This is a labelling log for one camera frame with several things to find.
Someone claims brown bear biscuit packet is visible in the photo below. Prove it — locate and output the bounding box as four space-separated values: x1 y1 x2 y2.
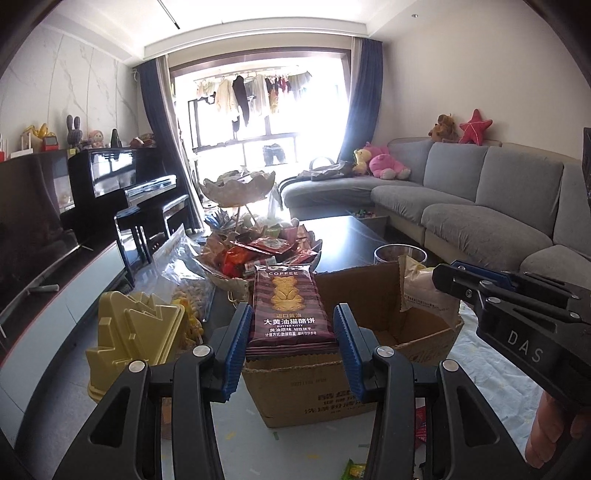
246 265 338 361

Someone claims white snack bag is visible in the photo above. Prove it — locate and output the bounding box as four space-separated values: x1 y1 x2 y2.
398 255 460 329

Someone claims clear plastic bag of snacks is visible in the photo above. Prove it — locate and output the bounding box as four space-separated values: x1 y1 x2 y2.
152 224 214 322

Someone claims right hand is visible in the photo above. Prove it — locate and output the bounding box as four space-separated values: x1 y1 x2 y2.
525 391 590 469

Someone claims grey sectional sofa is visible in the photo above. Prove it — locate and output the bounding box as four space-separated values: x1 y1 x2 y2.
280 139 590 287

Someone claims white two-tier snack tray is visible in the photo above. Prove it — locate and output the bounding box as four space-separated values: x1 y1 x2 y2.
197 170 322 304

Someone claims yellow lidded snack container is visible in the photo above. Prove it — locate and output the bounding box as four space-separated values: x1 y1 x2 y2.
86 291 188 402

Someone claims grey toy storage box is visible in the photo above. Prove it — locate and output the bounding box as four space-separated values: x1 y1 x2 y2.
349 209 389 237

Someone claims green candy packet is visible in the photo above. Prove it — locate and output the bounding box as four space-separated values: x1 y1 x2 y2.
341 459 367 480

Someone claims white tv cabinet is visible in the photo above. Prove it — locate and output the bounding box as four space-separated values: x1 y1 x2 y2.
1 243 124 444

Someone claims black piano bench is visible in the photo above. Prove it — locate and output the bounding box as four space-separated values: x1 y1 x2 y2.
114 194 190 287

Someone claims red star pillow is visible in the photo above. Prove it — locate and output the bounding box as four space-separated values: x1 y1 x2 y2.
459 109 493 146

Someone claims grey bag on sofa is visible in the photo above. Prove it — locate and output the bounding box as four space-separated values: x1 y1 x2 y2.
297 158 353 181

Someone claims brown plush dog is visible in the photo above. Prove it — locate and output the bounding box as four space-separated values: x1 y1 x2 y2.
428 114 459 143

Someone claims pink plush pig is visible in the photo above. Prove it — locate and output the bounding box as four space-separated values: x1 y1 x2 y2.
365 142 411 180

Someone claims yellow plush toy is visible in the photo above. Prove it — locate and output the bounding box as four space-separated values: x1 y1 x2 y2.
352 148 372 176

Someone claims black upright piano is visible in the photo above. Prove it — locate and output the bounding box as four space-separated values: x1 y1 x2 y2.
62 148 184 242

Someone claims right blue curtain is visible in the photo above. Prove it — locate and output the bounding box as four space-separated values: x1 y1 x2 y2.
339 38 384 163

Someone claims blue curtain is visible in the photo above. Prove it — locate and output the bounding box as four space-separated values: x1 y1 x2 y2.
339 38 384 163
137 56 204 231

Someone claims black television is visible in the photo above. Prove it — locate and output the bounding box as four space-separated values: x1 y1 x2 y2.
1 150 92 326

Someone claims pink doll figure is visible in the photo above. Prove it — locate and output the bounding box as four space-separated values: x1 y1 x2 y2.
88 130 104 149

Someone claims hanging laundry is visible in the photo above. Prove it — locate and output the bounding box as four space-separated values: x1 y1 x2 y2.
197 71 312 131

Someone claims grey bunny figure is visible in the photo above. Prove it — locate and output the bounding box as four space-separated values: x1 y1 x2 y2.
66 115 83 149

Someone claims left blue curtain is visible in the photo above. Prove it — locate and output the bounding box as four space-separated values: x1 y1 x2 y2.
137 56 204 231

